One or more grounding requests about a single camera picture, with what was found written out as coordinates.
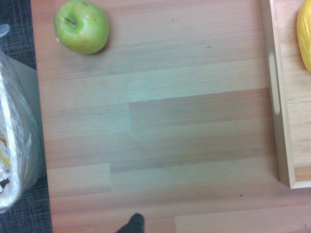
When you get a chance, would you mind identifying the light wooden tray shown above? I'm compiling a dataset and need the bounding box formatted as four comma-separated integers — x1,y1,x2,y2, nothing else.
259,0,311,189

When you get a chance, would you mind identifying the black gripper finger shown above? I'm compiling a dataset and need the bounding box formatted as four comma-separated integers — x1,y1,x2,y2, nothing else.
115,213,145,233

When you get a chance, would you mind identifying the green apple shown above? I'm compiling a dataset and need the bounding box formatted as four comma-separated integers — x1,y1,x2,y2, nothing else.
53,0,109,55

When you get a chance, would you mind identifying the yellow oblong fruit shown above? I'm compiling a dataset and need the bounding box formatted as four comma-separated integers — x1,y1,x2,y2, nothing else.
296,0,311,73

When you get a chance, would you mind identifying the clear plastic bag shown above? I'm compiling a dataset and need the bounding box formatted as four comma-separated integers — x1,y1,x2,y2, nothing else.
0,24,47,214

